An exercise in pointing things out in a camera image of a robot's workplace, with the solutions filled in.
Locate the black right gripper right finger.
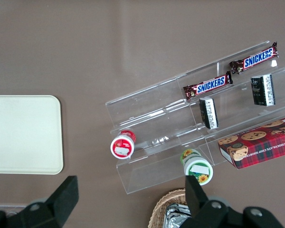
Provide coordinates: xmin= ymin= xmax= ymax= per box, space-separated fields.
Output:
xmin=180 ymin=175 xmax=230 ymax=228

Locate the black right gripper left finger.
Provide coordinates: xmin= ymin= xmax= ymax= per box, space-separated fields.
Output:
xmin=14 ymin=175 xmax=80 ymax=228

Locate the light oval wicker basket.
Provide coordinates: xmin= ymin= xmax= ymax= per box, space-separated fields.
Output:
xmin=148 ymin=188 xmax=193 ymax=228

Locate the cream plastic tray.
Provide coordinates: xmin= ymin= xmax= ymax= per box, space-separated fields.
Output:
xmin=0 ymin=95 xmax=64 ymax=176

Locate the green lid yoghurt cup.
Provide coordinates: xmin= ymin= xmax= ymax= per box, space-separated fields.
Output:
xmin=180 ymin=149 xmax=214 ymax=186

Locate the red lid yoghurt cup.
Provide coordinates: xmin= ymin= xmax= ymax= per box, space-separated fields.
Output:
xmin=110 ymin=130 xmax=137 ymax=159

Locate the red tartan cookie box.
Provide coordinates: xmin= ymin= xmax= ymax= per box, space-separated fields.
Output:
xmin=218 ymin=115 xmax=285 ymax=170

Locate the small black chocolate box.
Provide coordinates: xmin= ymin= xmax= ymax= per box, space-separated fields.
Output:
xmin=199 ymin=96 xmax=220 ymax=130
xmin=250 ymin=74 xmax=276 ymax=107

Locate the clear acrylic stepped shelf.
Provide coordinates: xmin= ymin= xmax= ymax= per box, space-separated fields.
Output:
xmin=105 ymin=40 xmax=285 ymax=196

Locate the snickers chocolate bar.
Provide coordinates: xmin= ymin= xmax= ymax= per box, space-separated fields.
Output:
xmin=182 ymin=71 xmax=234 ymax=102
xmin=229 ymin=42 xmax=280 ymax=75

